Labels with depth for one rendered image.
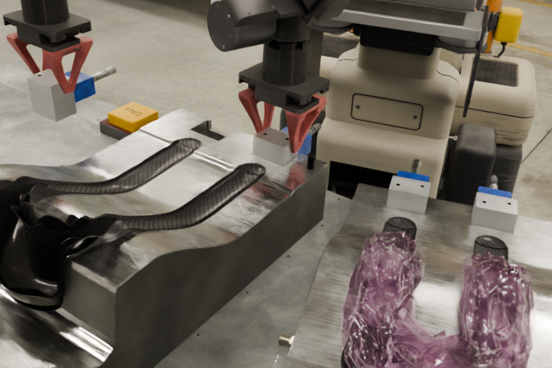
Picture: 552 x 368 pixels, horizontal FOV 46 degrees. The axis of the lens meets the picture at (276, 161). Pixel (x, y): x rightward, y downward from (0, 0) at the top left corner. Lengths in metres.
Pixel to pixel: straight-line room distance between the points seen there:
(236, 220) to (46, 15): 0.36
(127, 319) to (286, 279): 0.24
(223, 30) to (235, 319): 0.32
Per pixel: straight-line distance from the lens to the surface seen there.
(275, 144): 0.84
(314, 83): 0.82
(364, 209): 0.84
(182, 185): 0.81
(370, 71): 1.14
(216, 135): 0.95
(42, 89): 0.93
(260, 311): 0.76
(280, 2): 0.74
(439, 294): 0.67
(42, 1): 0.88
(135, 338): 0.65
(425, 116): 1.13
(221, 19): 0.74
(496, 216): 0.85
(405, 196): 0.84
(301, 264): 0.82
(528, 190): 2.74
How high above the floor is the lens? 1.32
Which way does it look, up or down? 30 degrees down
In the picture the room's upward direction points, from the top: 3 degrees clockwise
